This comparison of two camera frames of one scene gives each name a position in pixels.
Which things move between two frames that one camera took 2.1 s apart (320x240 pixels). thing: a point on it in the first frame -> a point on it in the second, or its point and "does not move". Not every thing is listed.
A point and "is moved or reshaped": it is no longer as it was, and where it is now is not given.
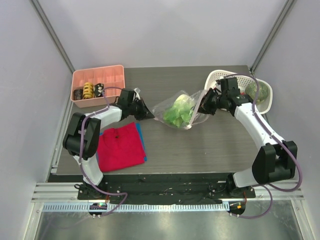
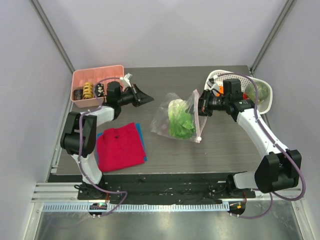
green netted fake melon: (263, 92) does not move
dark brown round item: (78, 94) does not move
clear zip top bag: (180, 111) is moved or reshaped
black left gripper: (144, 113) -> (139, 98)
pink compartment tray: (110, 76) does not move
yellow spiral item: (88, 92) does not move
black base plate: (165, 189) does not move
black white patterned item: (98, 90) does not move
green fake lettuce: (180, 112) is moved or reshaped
